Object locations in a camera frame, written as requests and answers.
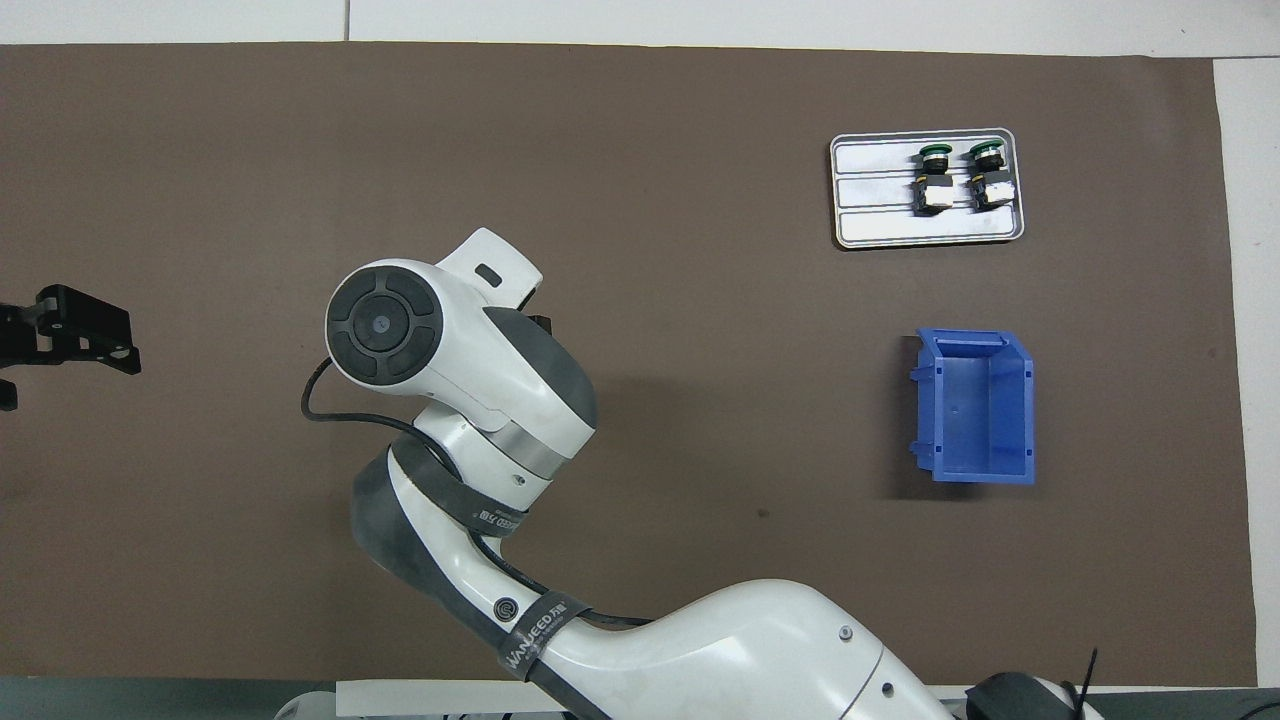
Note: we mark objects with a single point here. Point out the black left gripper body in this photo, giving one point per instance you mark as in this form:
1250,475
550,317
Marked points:
8,395

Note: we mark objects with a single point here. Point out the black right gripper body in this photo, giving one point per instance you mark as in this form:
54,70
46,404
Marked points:
543,324

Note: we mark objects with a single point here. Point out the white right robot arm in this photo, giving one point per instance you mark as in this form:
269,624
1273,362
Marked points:
700,650

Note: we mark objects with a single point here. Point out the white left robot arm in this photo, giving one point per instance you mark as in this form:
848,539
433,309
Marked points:
305,706

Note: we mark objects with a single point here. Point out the brown paper table mat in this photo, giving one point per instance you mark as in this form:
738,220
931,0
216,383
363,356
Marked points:
700,150

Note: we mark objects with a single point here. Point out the silver metal tray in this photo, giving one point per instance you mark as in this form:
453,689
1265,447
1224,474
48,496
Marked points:
890,232

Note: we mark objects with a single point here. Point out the blue plastic storage bin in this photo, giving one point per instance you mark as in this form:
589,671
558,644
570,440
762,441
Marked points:
965,410

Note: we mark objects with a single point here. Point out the green push button switch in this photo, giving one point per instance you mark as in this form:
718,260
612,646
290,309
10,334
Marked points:
990,188
938,192

